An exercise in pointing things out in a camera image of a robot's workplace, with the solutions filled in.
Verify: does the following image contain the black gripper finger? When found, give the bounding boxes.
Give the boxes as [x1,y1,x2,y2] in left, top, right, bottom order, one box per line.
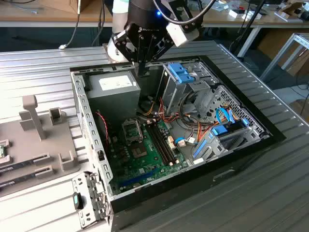
[144,35,174,77]
[112,30,146,77]

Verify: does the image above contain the CPU socket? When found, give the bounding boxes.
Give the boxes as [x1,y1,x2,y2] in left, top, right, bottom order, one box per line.
[121,118,144,144]

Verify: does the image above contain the blue plastic drive latch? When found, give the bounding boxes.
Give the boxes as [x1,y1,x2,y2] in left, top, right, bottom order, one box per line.
[167,62,197,84]

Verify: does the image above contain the grey metal optical drive cage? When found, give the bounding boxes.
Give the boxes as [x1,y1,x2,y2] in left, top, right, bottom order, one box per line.
[156,63,218,115]

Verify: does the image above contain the grey power supply unit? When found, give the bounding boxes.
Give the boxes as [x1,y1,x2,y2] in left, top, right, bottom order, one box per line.
[85,70,141,126]

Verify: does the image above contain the small white box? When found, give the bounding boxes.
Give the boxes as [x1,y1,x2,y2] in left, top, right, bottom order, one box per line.
[228,9,245,19]
[241,12,263,21]

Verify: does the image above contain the perforated metal drive cage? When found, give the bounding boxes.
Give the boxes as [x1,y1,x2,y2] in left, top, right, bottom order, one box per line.
[197,85,270,145]

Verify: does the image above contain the black slanted pole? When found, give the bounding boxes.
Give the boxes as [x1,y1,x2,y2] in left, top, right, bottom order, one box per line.
[228,0,268,58]

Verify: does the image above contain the black RAM slot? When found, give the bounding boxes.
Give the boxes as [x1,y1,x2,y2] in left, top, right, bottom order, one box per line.
[146,125,169,166]
[150,124,172,165]
[153,124,175,164]
[156,123,178,163]

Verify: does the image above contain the hard disk in blue carrier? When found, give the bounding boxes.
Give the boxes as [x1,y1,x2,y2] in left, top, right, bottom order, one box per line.
[208,117,251,143]

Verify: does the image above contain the brown cardboard sheet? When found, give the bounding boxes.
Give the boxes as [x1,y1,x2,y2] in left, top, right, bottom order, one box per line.
[257,30,309,78]

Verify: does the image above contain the long wooden desk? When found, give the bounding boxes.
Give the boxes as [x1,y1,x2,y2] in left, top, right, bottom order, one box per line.
[0,0,309,58]

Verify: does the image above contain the grey metal disk bay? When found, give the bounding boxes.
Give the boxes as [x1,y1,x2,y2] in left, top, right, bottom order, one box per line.
[192,130,271,166]

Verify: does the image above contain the green motherboard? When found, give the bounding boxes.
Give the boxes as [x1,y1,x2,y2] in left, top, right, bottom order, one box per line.
[108,117,191,195]

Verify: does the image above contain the open brown cardboard box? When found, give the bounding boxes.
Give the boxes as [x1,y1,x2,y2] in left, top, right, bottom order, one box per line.
[281,1,309,20]

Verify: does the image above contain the blue expansion slot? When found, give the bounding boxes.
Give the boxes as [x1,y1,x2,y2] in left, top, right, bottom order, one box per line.
[117,168,160,188]

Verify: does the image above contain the grey parts rack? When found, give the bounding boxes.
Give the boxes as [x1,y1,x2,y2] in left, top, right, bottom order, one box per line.
[0,94,82,197]

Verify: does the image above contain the black open PC case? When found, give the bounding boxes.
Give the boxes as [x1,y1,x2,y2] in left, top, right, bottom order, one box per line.
[69,55,287,232]

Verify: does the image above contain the dark RAM stick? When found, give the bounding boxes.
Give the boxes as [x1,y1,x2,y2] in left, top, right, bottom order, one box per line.
[0,172,37,188]
[0,159,36,174]

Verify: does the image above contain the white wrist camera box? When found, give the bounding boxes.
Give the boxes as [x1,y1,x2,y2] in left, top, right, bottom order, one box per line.
[166,23,200,48]

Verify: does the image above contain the thick black camera cable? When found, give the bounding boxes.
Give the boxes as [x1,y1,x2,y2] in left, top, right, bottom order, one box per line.
[152,0,217,26]

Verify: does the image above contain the robot signal cable with clip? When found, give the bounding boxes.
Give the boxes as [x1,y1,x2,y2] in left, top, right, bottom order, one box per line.
[58,0,82,51]

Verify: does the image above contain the orange yellow power wires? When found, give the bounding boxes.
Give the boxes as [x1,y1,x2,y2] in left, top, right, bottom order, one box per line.
[142,101,156,116]

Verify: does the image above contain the red black twisted wire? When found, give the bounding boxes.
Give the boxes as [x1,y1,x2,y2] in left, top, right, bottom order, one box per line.
[95,110,112,145]

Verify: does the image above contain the blue SATA wire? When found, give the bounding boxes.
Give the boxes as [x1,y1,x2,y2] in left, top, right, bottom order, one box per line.
[225,108,237,124]
[215,107,230,127]

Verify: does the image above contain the orange black wire bundle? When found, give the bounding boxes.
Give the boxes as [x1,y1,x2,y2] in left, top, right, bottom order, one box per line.
[158,96,214,145]

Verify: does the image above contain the metal socket cover frame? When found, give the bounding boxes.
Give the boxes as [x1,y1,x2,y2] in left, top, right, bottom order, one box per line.
[131,144,148,159]

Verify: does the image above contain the blue plastic rail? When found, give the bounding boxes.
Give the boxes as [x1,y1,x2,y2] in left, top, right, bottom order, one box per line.
[192,139,208,160]

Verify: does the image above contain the aluminium profile frame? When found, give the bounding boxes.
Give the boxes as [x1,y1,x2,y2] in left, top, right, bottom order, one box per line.
[259,32,309,83]

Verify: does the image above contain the metal expansion card bracket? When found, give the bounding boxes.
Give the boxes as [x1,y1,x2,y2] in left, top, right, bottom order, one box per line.
[71,171,113,229]

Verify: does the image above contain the black teal bracket latch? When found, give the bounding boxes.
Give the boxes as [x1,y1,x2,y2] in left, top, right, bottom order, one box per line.
[72,192,84,210]

